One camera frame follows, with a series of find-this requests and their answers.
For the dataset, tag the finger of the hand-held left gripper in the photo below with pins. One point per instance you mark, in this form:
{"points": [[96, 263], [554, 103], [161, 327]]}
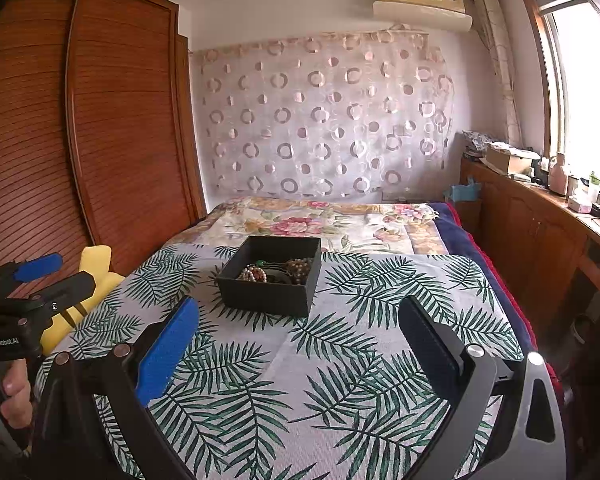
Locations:
{"points": [[37, 266], [75, 285]]}

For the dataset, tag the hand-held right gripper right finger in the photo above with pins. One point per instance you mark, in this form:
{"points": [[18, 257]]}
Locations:
{"points": [[427, 345]]}

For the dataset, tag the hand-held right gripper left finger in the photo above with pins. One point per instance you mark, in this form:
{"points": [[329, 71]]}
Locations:
{"points": [[167, 355]]}

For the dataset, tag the black jewelry box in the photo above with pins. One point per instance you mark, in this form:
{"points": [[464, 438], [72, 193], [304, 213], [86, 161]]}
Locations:
{"points": [[265, 297]]}

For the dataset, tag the person's left hand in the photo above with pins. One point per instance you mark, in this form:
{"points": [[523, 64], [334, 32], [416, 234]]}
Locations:
{"points": [[17, 395]]}

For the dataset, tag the yellow plush toy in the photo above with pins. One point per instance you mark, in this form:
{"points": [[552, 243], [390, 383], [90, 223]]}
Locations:
{"points": [[97, 270]]}

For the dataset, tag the navy and red blanket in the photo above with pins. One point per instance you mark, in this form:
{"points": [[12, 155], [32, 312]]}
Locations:
{"points": [[460, 232]]}

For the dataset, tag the leaf print cloth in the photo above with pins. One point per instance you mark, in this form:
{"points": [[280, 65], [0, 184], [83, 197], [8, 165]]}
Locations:
{"points": [[290, 360]]}

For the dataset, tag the wooden wardrobe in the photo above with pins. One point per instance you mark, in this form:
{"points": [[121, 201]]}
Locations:
{"points": [[105, 135]]}

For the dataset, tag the wooden side cabinet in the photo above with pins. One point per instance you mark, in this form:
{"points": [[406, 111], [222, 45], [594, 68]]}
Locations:
{"points": [[530, 230]]}

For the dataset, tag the blue tissue pack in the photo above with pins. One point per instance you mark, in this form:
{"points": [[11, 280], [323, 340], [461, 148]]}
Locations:
{"points": [[462, 194]]}

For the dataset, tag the floral bedsheet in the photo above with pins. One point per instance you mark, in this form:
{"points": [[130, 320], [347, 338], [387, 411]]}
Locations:
{"points": [[305, 225]]}

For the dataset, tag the cardboard box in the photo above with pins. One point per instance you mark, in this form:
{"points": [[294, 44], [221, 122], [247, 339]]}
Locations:
{"points": [[510, 162]]}

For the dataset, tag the white container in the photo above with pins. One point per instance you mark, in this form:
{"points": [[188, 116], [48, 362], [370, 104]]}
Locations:
{"points": [[579, 204]]}

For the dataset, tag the patterned cloth bundle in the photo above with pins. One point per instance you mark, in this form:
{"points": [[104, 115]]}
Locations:
{"points": [[476, 141]]}

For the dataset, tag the pink bottle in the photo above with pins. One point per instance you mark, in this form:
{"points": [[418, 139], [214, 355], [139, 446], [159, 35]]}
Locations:
{"points": [[558, 177]]}

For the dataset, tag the circle pattern curtain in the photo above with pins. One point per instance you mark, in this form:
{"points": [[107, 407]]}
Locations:
{"points": [[320, 110]]}

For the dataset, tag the gathered window curtain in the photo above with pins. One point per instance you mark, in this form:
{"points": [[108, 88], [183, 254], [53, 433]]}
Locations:
{"points": [[500, 70]]}

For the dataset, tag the window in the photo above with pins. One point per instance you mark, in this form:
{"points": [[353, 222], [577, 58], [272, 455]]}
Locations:
{"points": [[580, 85]]}

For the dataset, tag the wall air conditioner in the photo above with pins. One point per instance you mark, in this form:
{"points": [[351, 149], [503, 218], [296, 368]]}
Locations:
{"points": [[420, 10]]}

